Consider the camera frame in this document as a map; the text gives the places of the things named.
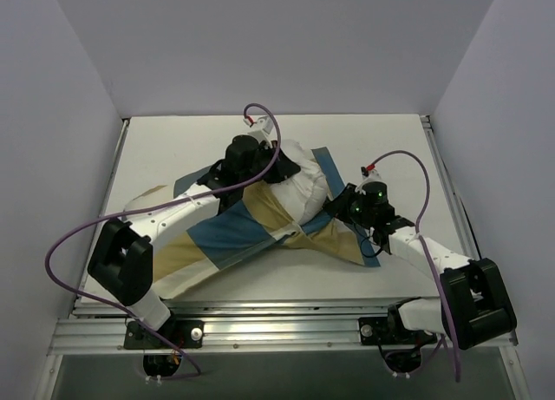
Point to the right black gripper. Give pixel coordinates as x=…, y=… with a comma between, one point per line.
x=339, y=199

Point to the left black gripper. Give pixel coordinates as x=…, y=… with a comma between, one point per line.
x=280, y=168

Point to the white pillow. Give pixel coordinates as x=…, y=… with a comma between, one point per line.
x=302, y=195

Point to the blue beige checked pillowcase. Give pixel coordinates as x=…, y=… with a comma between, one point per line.
x=253, y=224

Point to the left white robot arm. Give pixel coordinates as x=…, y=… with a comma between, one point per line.
x=122, y=260

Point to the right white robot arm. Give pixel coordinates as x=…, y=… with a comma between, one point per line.
x=473, y=306

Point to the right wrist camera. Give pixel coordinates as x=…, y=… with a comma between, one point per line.
x=369, y=174

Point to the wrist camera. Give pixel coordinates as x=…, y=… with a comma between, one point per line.
x=369, y=174
x=260, y=128

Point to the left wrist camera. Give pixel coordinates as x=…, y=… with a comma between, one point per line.
x=260, y=128

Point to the aluminium mounting rail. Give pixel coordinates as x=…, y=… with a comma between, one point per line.
x=315, y=325

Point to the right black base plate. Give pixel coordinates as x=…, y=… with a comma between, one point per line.
x=374, y=331

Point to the right side aluminium rail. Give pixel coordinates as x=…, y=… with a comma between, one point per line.
x=459, y=216

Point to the left side aluminium rail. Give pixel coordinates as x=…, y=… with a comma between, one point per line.
x=115, y=163

